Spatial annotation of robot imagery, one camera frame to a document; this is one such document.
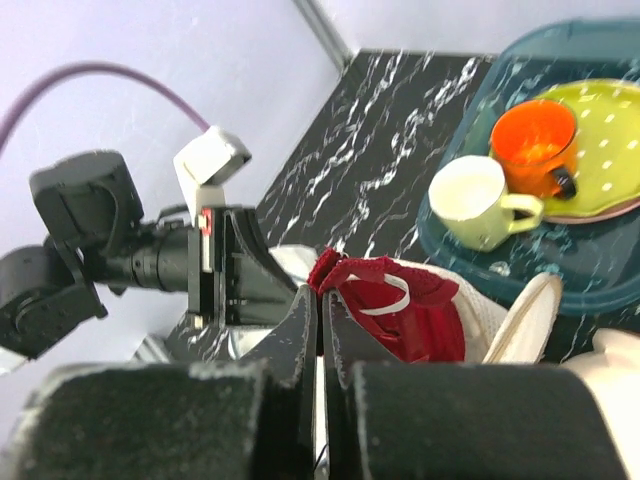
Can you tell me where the beige mesh bra laundry bag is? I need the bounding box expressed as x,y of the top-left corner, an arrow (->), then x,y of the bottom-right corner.
270,245 -> 562,364

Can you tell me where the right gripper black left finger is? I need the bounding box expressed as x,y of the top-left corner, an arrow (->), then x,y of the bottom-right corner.
1,286 -> 318,479

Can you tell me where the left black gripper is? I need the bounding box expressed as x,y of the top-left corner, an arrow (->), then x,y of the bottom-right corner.
99,207 -> 297,328

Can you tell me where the orange cup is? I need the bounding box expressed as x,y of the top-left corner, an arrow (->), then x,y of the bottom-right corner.
489,99 -> 578,200

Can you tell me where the cream capybara insulated lunch bag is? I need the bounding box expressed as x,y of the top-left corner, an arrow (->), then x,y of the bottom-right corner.
563,328 -> 639,479

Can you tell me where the cream yellow-handled mug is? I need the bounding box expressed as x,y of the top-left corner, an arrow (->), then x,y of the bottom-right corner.
427,155 -> 544,252

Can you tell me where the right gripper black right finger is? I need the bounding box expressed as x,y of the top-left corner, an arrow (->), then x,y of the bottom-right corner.
322,291 -> 626,479

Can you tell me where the teal transparent plastic bin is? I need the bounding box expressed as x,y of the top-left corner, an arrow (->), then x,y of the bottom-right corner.
417,18 -> 639,315

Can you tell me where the green dotted plate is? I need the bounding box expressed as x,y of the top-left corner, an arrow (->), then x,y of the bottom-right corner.
535,79 -> 639,224

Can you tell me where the red bra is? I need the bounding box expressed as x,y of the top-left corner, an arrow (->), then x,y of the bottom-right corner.
307,248 -> 466,363

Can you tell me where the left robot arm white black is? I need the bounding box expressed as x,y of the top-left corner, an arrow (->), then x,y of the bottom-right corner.
1,151 -> 296,373

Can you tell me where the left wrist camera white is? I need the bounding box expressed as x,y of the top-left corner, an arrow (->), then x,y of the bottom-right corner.
173,126 -> 252,227

